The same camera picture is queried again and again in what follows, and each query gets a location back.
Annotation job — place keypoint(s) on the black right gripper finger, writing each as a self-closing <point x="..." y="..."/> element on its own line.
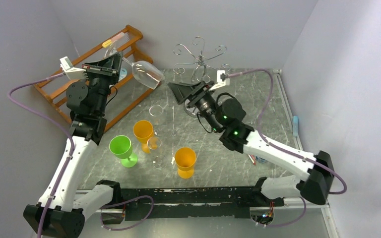
<point x="183" y="88"/>
<point x="181" y="93"/>

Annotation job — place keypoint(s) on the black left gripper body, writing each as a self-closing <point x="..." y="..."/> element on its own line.
<point x="101" y="75"/>

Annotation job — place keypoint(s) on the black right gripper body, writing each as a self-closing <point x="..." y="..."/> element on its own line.
<point x="193" y="96"/>

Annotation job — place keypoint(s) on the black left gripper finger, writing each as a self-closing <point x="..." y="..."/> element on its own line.
<point x="118" y="57"/>
<point x="109" y="62"/>

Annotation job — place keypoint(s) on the orange plastic goblet front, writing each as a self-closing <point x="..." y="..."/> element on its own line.
<point x="185" y="159"/>

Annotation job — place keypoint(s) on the orange plastic goblet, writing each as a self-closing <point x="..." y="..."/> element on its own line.
<point x="143" y="131"/>
<point x="185" y="159"/>

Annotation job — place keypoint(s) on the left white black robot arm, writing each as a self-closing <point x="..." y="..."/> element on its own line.
<point x="57" y="213"/>

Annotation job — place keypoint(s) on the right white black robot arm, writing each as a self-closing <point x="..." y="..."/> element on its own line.
<point x="311" y="177"/>

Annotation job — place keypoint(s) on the orange wooden shelf rack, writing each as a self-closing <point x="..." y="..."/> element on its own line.
<point x="132" y="35"/>

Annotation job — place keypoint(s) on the small clear wine glass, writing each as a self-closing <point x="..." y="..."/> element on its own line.
<point x="156" y="148"/>

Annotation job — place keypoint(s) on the blue white blister pack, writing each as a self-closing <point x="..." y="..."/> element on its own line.
<point x="122" y="74"/>

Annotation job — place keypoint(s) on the orange plastic goblet near green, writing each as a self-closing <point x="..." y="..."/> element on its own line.
<point x="143" y="131"/>

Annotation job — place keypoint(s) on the red pencil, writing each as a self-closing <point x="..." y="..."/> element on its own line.
<point x="252" y="159"/>

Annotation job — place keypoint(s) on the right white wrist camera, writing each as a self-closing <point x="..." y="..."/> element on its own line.
<point x="222" y="80"/>

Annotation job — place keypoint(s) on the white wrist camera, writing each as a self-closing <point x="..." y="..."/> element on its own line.
<point x="73" y="73"/>
<point x="222" y="80"/>

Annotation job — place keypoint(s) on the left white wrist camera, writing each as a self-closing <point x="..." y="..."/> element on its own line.
<point x="73" y="73"/>

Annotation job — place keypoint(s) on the light blue wall clip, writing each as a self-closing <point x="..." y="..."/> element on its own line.
<point x="295" y="123"/>

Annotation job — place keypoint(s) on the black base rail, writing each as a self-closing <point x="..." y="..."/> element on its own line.
<point x="156" y="203"/>

